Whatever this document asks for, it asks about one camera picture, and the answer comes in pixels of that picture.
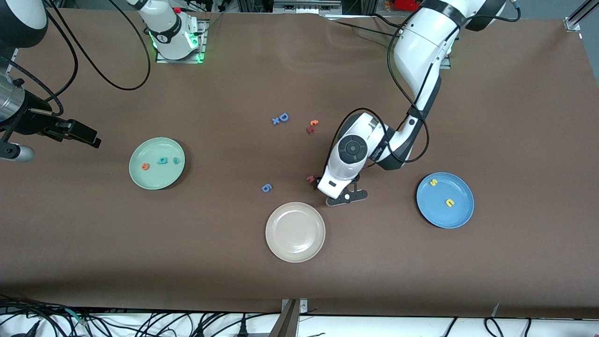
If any blue round plate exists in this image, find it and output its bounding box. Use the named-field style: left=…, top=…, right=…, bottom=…
left=416, top=172, right=475, bottom=229

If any short black table cable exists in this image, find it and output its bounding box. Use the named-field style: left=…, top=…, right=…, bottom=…
left=370, top=13, right=404, bottom=29

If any metal table clamp bracket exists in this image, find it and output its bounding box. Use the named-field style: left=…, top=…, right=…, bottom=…
left=269, top=299, right=309, bottom=337

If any aluminium side rail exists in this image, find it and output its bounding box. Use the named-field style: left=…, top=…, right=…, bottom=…
left=5, top=44, right=23, bottom=78

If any long black table cable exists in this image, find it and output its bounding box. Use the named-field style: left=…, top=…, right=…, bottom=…
left=326, top=17, right=403, bottom=40

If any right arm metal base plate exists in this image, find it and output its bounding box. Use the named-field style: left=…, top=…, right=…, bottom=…
left=155, top=19, right=207, bottom=64

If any aluminium frame corner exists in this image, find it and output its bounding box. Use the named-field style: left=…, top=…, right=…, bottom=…
left=564, top=0, right=599, bottom=33

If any green round plate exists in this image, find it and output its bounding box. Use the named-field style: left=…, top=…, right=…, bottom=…
left=129, top=137, right=186, bottom=190

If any black looped cable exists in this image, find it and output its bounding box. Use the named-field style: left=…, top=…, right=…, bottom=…
left=484, top=317, right=505, bottom=337

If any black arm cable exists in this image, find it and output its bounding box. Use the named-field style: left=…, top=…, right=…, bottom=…
left=0, top=0, right=151, bottom=117
left=337, top=0, right=430, bottom=164

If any beige round plate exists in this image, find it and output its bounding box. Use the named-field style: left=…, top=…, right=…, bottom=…
left=265, top=202, right=326, bottom=263

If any teal tipped cable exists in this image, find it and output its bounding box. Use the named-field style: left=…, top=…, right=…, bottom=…
left=63, top=307, right=89, bottom=327

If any brown table cover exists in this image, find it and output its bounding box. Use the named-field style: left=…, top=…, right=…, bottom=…
left=0, top=8, right=599, bottom=320

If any aluminium frame beam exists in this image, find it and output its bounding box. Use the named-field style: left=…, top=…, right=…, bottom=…
left=273, top=0, right=344, bottom=15

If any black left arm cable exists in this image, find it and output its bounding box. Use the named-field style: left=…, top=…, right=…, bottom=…
left=337, top=0, right=430, bottom=164

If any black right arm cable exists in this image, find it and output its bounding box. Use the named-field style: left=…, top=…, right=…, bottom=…
left=0, top=0, right=151, bottom=117

